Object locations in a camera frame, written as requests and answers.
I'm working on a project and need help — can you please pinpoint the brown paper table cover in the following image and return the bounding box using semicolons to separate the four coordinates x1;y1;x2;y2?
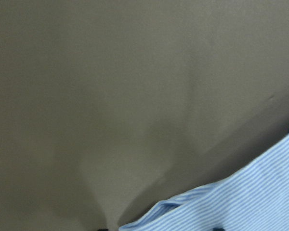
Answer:
0;0;289;231

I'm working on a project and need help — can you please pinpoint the light blue striped shirt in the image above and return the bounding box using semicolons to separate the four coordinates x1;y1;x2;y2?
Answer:
120;134;289;231

